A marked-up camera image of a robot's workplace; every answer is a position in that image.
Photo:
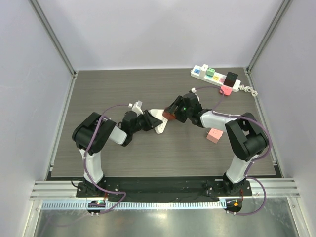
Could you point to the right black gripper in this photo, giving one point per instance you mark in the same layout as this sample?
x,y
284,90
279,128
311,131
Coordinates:
x,y
179,107

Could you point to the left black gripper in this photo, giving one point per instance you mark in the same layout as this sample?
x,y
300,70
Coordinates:
x,y
153,121

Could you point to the red fish cube plug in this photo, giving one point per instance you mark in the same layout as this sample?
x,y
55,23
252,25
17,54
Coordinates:
x,y
168,116

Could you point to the white triangular socket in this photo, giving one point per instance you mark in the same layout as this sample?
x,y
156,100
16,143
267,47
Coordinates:
x,y
158,114

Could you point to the white power strip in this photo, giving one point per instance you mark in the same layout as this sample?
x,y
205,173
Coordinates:
x,y
216,80

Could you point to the small pink cube plug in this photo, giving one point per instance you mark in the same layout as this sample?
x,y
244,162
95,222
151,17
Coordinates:
x,y
225,90

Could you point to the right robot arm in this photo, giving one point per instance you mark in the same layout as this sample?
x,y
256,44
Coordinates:
x,y
249,140

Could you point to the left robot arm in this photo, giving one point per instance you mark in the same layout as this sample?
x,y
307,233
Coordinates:
x,y
91,136

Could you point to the green cube plug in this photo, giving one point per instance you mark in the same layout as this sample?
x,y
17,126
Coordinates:
x,y
210,72

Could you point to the white charger plug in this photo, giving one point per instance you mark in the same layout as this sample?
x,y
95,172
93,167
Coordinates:
x,y
203,70

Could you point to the black cube plug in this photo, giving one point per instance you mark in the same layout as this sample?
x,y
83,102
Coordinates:
x,y
230,79

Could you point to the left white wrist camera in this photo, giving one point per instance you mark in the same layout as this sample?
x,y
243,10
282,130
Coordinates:
x,y
136,107

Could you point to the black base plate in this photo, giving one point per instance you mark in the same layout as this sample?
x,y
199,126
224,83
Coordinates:
x,y
162,187

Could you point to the slotted cable duct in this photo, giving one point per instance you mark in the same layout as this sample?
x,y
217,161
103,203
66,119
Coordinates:
x,y
98,205

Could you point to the aluminium front rail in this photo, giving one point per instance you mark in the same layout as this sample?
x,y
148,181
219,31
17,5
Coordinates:
x,y
64,190

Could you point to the right aluminium frame post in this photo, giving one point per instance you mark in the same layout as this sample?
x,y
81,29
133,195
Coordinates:
x,y
282,9

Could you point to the aluminium frame post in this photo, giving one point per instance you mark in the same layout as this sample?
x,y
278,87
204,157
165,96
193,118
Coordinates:
x,y
282,9
53,37

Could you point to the left aluminium frame post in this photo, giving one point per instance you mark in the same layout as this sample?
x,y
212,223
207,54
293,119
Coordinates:
x,y
53,37

